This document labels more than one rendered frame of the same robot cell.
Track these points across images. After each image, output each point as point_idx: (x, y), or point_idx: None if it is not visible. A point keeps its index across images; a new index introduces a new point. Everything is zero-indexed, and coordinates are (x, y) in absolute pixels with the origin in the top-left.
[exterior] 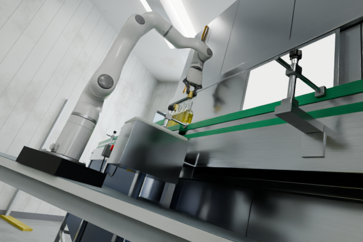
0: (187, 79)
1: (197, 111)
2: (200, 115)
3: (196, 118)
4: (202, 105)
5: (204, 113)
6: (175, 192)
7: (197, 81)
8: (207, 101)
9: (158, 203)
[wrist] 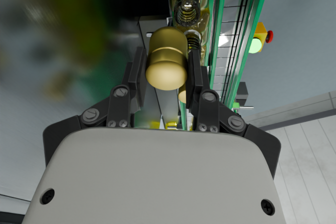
0: (257, 150)
1: (99, 59)
2: (95, 18)
3: (108, 31)
4: (73, 59)
5: None
6: None
7: (107, 157)
8: (35, 21)
9: (162, 12)
